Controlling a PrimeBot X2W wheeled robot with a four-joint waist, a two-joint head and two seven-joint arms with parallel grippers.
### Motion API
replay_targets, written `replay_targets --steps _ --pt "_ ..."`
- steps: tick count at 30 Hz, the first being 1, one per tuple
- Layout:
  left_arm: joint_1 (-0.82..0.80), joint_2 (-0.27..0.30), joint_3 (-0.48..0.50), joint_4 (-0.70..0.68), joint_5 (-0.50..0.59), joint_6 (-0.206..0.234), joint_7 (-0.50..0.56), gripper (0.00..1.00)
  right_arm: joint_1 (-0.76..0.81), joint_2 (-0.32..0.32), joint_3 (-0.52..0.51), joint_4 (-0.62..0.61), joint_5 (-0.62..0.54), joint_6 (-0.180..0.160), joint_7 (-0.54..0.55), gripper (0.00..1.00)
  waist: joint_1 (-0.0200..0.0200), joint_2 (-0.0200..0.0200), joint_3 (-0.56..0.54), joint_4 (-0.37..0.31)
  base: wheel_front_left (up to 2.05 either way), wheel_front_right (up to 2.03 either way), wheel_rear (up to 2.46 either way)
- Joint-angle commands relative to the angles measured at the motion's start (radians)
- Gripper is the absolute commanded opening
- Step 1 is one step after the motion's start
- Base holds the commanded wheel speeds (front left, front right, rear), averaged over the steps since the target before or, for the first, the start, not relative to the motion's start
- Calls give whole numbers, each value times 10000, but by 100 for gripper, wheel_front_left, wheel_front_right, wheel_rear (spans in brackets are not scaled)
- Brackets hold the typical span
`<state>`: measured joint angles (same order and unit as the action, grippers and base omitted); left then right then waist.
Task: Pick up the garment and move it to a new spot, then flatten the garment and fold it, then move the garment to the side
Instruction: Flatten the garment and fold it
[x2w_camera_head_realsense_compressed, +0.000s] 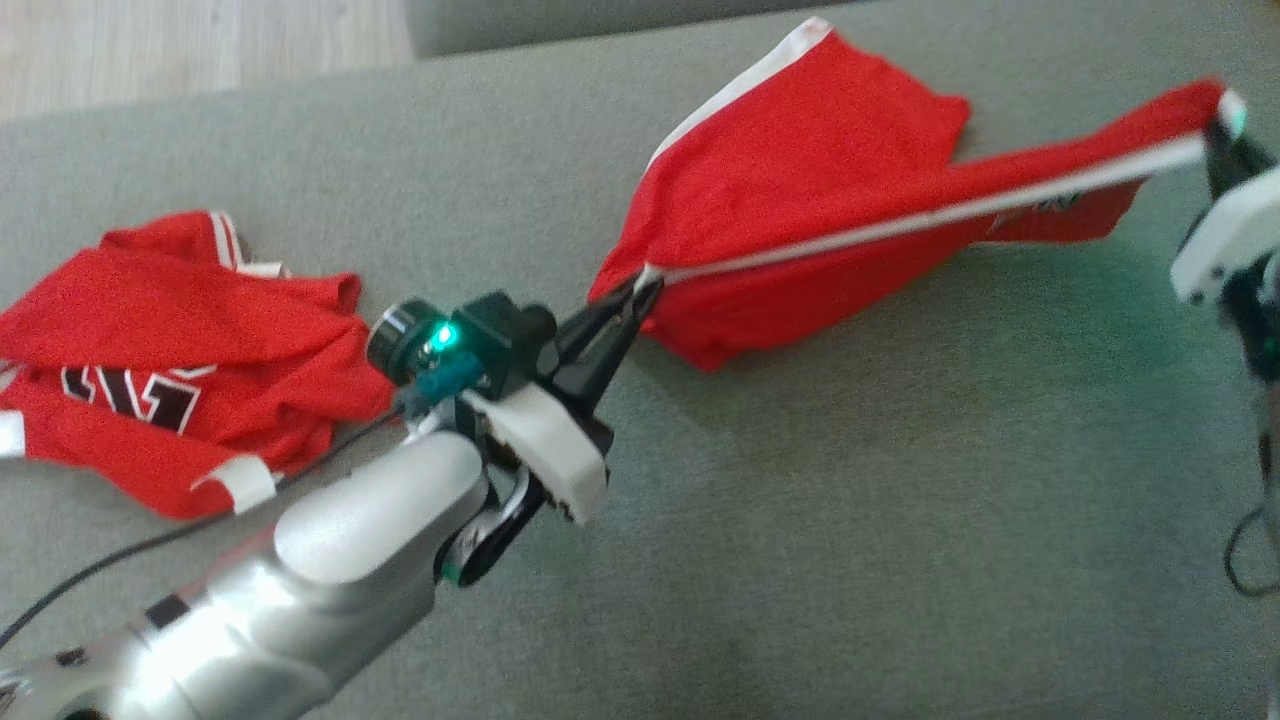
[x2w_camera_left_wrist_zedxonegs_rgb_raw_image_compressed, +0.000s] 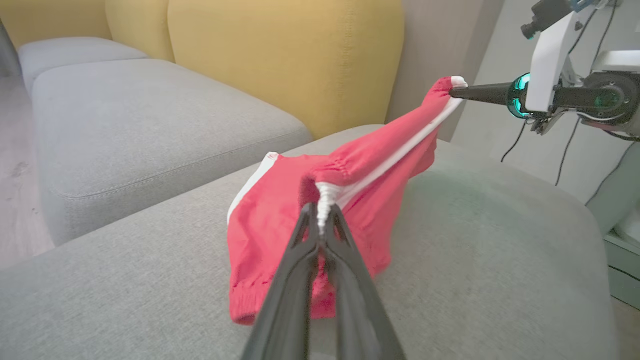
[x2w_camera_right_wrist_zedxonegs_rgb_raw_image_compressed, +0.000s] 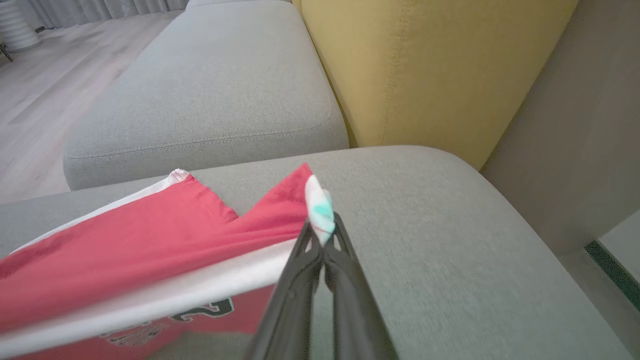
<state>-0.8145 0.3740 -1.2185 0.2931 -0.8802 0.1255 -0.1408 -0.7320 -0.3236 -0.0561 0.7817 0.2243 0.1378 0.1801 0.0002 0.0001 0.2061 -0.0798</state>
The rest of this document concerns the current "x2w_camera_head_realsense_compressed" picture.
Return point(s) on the grey sofa seat cushion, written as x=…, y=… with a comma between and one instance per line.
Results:
x=800, y=550

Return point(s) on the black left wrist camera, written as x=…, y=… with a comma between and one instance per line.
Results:
x=470, y=340

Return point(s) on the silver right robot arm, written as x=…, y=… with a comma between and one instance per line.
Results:
x=1262, y=320

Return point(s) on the red shorts with white trim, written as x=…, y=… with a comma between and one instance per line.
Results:
x=820, y=200

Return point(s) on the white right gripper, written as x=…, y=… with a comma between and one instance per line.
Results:
x=1230, y=235

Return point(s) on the red basketball jersey with number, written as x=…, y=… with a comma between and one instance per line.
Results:
x=170, y=370

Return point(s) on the grey sofa back cushion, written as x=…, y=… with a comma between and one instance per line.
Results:
x=600, y=20

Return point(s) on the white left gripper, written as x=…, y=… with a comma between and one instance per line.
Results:
x=545, y=450

